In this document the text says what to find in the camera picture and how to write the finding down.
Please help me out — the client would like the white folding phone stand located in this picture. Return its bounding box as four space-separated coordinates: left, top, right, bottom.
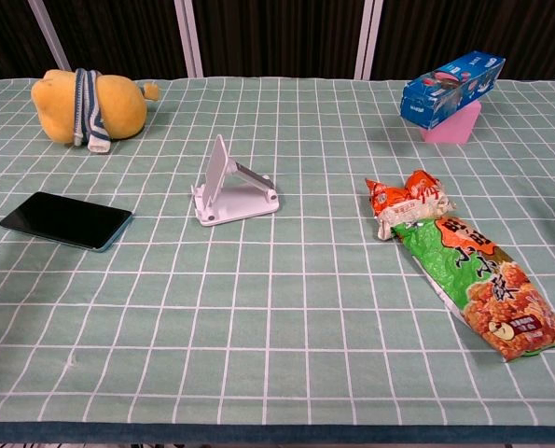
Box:
191 134 281 228

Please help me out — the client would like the yellow plush toy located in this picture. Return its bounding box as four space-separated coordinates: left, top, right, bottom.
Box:
30 68 160 143

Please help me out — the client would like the black smartphone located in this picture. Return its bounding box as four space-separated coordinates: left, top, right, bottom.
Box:
0 190 133 254

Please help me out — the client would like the blue Oreo cookie box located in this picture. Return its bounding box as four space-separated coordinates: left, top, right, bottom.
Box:
399 50 506 130

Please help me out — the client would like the orange snack packet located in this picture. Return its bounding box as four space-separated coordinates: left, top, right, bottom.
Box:
365 169 456 241

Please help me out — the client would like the green checked tablecloth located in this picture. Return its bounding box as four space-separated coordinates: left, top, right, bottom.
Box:
0 77 555 428

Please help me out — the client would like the green orange snack bag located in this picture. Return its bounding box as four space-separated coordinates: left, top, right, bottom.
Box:
388 215 555 363

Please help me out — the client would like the white frame post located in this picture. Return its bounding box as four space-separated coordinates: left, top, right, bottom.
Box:
354 0 384 80
27 0 72 72
173 0 204 78

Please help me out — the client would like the blue white striped scarf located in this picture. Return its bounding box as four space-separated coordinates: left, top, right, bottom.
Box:
71 68 113 154

